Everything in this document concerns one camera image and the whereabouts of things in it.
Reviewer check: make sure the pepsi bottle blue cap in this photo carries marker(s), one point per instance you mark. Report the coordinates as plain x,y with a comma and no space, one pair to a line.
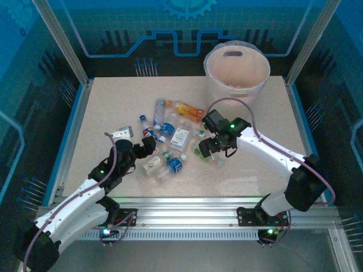
147,131

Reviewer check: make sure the small bottle yellow print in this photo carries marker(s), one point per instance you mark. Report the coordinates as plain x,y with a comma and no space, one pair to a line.
151,165

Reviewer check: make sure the small clear bottle green cap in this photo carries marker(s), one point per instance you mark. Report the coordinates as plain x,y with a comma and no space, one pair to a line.
168,155

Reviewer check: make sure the bottle white green label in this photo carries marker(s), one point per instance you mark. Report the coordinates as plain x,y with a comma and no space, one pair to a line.
179,137

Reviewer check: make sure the orange juice bottle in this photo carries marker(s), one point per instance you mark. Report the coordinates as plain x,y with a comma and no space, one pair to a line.
188,110

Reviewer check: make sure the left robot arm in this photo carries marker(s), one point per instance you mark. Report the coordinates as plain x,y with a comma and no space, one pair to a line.
76,198

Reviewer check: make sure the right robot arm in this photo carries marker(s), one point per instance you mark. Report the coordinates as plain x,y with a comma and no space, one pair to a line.
269,147

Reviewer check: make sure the round beige bin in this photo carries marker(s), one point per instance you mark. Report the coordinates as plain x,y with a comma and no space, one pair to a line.
241,71

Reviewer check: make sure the tall clear empty bottle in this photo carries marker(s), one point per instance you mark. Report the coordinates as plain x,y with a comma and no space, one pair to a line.
159,112

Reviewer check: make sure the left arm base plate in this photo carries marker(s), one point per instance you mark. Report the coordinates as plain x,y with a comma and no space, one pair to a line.
127,216

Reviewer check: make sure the blue aluminium side rail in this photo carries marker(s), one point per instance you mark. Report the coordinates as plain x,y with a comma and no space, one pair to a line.
68,136
297,113

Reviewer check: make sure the aluminium front rail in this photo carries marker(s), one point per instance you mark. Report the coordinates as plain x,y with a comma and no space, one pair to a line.
184,211

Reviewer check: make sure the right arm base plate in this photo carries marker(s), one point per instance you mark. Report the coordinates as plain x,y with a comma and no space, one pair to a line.
245,216

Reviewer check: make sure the aluminium frame post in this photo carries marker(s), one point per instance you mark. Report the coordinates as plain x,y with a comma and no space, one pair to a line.
312,39
62,42

